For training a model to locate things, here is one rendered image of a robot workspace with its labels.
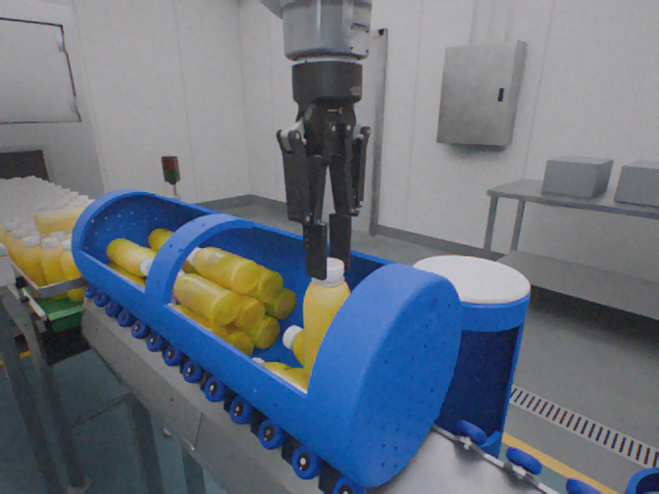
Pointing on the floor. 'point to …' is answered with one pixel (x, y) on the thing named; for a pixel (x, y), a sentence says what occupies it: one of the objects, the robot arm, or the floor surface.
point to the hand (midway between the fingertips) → (328, 246)
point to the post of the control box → (26, 405)
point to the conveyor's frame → (40, 342)
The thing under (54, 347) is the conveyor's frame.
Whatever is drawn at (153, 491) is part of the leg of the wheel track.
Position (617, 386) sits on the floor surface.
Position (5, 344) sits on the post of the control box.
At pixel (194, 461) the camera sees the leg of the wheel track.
